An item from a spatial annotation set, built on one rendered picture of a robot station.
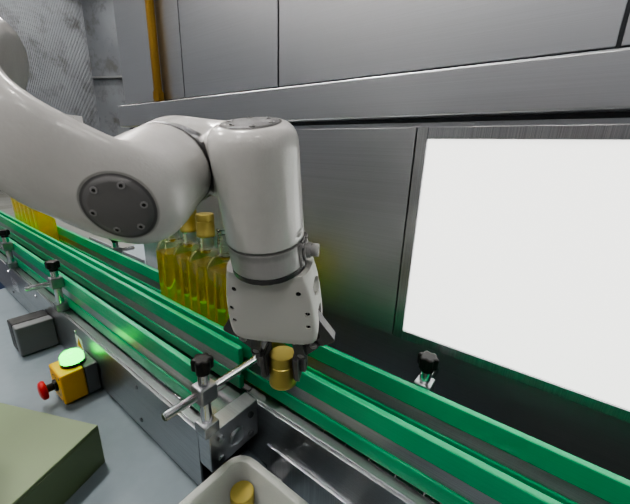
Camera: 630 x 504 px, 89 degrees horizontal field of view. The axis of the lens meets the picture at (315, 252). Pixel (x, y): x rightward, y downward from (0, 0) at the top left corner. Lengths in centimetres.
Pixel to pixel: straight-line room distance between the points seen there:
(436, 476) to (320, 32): 68
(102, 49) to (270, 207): 1415
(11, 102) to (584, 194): 52
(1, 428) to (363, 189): 73
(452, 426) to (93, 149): 50
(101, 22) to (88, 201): 1425
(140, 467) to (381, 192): 62
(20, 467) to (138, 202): 54
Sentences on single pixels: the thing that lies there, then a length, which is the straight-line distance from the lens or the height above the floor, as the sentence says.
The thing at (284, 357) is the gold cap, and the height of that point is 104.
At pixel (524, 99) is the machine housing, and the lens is 50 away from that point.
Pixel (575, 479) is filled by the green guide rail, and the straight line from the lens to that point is 53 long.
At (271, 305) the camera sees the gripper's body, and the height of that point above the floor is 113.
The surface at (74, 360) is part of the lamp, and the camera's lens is 88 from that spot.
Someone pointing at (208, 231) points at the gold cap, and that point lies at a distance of 65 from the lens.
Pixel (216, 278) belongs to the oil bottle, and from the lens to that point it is 62.
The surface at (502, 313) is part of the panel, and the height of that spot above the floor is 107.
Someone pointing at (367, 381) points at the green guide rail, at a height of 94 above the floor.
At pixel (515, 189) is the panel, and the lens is 49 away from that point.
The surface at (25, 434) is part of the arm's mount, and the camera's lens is 77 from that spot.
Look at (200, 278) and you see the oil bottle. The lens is 66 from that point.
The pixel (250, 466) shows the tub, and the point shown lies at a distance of 57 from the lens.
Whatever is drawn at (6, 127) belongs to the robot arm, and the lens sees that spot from 26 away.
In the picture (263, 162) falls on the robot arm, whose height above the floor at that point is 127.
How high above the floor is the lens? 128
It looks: 17 degrees down
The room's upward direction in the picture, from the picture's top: 2 degrees clockwise
